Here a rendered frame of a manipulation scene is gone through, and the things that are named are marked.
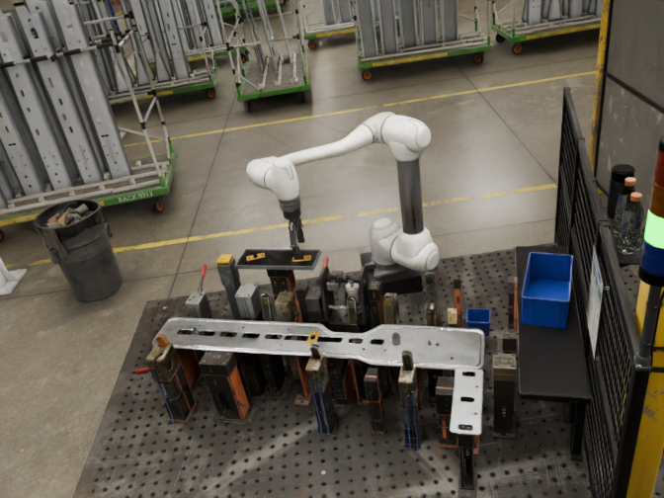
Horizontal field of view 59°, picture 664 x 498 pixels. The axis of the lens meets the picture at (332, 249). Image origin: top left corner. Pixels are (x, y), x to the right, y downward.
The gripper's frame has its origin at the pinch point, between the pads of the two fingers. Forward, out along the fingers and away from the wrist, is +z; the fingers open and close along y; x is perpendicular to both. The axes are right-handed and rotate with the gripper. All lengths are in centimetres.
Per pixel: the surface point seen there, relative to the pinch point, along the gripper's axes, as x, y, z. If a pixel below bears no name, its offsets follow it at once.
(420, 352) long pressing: 49, 47, 21
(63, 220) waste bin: -209, -152, 52
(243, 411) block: -26, 49, 47
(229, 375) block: -26, 51, 24
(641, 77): 205, -183, 5
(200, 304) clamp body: -47, 13, 17
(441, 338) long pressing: 57, 40, 21
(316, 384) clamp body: 9, 58, 25
